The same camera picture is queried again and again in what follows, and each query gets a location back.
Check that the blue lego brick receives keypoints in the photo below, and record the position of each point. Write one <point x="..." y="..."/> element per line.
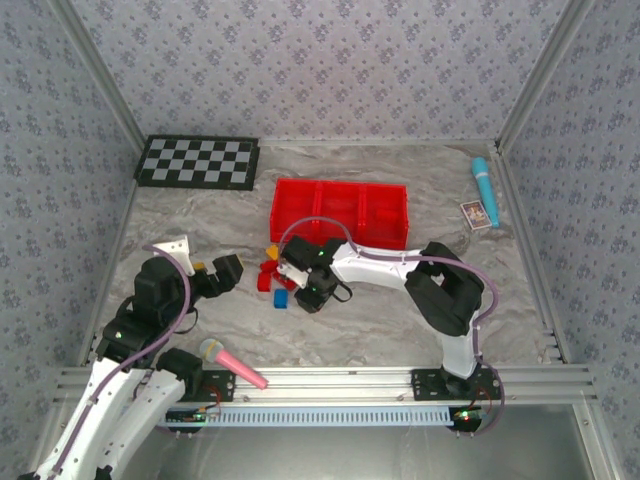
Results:
<point x="281" y="298"/>

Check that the yellow square lego brick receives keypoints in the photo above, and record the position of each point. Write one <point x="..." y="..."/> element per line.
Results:
<point x="272" y="252"/>

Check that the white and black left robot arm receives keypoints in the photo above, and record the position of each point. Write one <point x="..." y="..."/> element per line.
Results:
<point x="120" y="425"/>

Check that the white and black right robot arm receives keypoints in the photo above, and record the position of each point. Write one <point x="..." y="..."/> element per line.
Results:
<point x="372" y="270"/>

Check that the red three-compartment bin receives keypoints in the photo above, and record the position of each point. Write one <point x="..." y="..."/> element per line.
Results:
<point x="340" y="200"/>

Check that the pink toy microphone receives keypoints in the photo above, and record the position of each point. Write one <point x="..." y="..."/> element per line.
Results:
<point x="235" y="367"/>

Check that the black and grey checkerboard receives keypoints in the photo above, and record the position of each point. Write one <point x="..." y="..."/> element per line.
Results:
<point x="200" y="160"/>

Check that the small circuit board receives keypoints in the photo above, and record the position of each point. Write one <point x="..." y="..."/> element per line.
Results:
<point x="467" y="417"/>
<point x="192" y="416"/>

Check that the small playing card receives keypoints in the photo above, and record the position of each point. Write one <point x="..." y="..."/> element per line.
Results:
<point x="474" y="214"/>

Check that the light blue toy microphone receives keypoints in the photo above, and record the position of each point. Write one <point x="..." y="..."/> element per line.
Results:
<point x="485" y="190"/>

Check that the aluminium side rail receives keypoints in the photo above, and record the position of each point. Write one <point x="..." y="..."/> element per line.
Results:
<point x="121" y="225"/>
<point x="529" y="250"/>

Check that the wide aluminium front rail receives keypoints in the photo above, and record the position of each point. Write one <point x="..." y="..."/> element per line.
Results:
<point x="325" y="382"/>

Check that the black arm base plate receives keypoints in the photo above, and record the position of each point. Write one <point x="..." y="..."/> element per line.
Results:
<point x="425" y="385"/>
<point x="222" y="387"/>

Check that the aluminium back rail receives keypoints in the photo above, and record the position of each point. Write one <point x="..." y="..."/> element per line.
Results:
<point x="375" y="142"/>

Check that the aluminium frame post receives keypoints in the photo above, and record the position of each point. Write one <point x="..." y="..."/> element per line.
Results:
<point x="104" y="75"/>
<point x="542" y="75"/>

